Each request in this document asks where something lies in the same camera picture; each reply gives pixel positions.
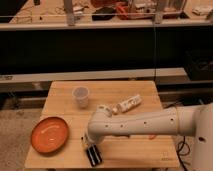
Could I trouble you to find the white tube bottle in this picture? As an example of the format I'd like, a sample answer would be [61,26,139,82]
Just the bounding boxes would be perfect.
[112,94,142,114]

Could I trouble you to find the white ceramic cup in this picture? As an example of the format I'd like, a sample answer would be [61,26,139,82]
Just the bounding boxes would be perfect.
[72,86,89,108]

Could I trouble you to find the orange plate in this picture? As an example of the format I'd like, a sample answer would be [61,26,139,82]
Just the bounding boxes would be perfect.
[31,117,69,153]

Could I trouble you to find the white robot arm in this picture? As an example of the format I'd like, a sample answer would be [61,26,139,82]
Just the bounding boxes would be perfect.
[84,103,213,171]

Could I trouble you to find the orange carrot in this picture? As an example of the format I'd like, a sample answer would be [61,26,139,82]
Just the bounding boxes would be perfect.
[148,135,157,140]

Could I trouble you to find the black cable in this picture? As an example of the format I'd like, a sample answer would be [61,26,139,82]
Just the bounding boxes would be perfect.
[174,134,196,171]

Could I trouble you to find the wooden table board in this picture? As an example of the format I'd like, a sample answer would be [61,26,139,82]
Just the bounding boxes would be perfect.
[25,81,179,169]

